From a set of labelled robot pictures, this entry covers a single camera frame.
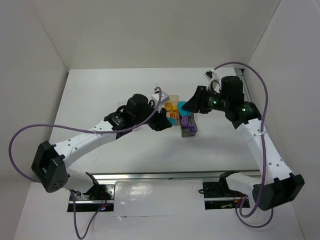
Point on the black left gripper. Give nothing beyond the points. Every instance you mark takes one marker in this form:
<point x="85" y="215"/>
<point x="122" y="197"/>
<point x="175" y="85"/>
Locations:
<point x="155" y="120"/>

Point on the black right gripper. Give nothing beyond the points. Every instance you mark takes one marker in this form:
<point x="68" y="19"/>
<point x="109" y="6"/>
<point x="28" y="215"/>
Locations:
<point x="200" y="99"/>

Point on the teal lego brick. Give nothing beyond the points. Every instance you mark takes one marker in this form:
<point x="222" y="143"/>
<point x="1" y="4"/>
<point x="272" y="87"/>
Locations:
<point x="180" y="104"/>
<point x="172" y="121"/>

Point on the yellow square lego brick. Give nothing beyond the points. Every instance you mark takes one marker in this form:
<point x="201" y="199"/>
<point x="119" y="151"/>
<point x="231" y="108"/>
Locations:
<point x="168" y="106"/>

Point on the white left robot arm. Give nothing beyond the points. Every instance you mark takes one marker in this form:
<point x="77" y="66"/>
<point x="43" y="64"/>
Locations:
<point x="52" y="162"/>

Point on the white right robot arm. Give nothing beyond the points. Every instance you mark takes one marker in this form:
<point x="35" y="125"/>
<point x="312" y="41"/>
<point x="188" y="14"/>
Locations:
<point x="278" y="185"/>

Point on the yellow lego in amber bin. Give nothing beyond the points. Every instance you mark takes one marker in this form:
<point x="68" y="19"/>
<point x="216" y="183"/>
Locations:
<point x="173" y="115"/>

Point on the purple lego in grey bin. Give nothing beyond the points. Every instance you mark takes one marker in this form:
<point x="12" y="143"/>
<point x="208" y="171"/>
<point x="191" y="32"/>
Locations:
<point x="186" y="114"/>

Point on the amber plastic container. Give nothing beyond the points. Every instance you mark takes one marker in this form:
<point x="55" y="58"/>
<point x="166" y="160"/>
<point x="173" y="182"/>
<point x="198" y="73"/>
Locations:
<point x="174" y="99"/>

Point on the dark grey plastic container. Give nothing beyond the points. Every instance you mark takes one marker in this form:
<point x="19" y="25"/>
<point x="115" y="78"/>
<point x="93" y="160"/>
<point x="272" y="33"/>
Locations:
<point x="184" y="131"/>

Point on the clear plastic container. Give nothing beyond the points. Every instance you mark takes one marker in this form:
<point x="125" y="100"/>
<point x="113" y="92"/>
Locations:
<point x="122" y="103"/>

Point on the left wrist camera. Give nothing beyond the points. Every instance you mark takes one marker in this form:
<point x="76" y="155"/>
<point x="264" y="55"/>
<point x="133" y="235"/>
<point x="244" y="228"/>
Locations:
<point x="160" y="99"/>

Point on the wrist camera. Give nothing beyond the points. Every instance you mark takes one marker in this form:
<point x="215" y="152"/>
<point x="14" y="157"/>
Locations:
<point x="160" y="99"/>
<point x="211" y="75"/>

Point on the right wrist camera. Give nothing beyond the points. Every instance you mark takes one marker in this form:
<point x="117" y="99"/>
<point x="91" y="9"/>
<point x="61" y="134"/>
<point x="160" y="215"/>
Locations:
<point x="211" y="75"/>

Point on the aluminium front rail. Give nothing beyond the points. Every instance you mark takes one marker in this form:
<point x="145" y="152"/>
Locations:
<point x="150" y="176"/>

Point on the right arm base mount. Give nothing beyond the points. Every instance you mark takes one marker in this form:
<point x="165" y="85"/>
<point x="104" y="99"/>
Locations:
<point x="218" y="198"/>

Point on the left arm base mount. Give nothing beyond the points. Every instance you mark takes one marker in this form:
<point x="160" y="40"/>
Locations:
<point x="100" y="196"/>

